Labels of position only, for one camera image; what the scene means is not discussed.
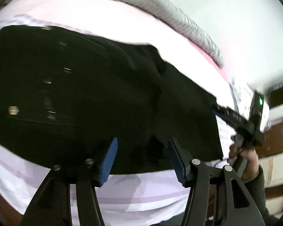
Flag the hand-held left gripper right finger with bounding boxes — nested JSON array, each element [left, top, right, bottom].
[[167, 137, 266, 226]]

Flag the person's right forearm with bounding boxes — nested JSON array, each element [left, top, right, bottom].
[[243, 165, 280, 226]]

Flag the brown wooden furniture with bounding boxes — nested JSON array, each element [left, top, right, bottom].
[[262, 82, 283, 157]]

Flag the pink purple bed sheet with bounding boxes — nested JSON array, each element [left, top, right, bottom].
[[0, 0, 238, 222]]

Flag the white patterned quilt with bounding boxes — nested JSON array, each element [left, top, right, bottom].
[[229, 79, 269, 132]]

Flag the person's right hand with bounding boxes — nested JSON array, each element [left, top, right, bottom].
[[228, 137, 260, 182]]

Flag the black pants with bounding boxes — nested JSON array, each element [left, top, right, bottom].
[[0, 25, 223, 176]]

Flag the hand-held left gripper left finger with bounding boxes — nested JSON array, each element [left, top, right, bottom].
[[21, 137, 118, 226]]

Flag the white ribbed panel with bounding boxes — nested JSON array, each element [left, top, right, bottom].
[[258, 152, 283, 189]]

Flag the striped blanket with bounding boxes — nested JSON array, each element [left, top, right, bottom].
[[26, 0, 224, 67]]

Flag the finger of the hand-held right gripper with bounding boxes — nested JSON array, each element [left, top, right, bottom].
[[211, 104, 253, 134]]

